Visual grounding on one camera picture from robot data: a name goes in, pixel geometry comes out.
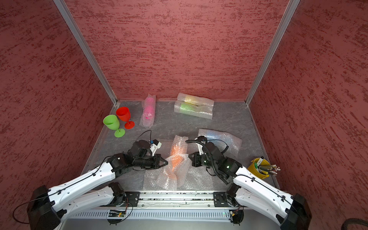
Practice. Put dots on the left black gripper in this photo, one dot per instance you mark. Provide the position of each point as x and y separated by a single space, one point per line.
156 163

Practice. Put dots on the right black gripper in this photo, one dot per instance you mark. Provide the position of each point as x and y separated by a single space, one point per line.
196 160

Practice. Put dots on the orange glass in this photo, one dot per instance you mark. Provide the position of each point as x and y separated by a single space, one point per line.
174 174

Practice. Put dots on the pink glass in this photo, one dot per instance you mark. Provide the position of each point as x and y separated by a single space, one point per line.
148 114

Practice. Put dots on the red wine glass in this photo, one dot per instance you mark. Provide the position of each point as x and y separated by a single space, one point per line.
124 115

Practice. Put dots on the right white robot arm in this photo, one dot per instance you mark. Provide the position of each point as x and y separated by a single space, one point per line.
298 218

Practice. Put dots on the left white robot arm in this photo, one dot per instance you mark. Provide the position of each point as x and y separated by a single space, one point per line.
51 206

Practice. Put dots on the blue glass in bubble wrap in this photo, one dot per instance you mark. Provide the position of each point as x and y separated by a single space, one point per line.
222 140

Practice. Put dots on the light green glass in bubble wrap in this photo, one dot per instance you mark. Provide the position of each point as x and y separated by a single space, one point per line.
193 110

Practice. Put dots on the yellow glass in bubble wrap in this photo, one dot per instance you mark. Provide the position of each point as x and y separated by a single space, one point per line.
195 100

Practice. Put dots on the yellow cup with pens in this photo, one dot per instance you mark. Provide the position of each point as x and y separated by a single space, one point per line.
262 169

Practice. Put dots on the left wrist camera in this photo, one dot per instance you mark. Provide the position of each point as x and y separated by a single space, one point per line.
155 145

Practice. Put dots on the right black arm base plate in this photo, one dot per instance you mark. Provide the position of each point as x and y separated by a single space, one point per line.
223 200

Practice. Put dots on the aluminium front rail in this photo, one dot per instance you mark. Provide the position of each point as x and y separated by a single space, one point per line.
204 199

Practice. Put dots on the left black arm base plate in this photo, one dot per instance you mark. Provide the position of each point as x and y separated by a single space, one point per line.
129 198

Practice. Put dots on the white perforated cable duct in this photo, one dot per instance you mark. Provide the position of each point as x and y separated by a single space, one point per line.
158 214

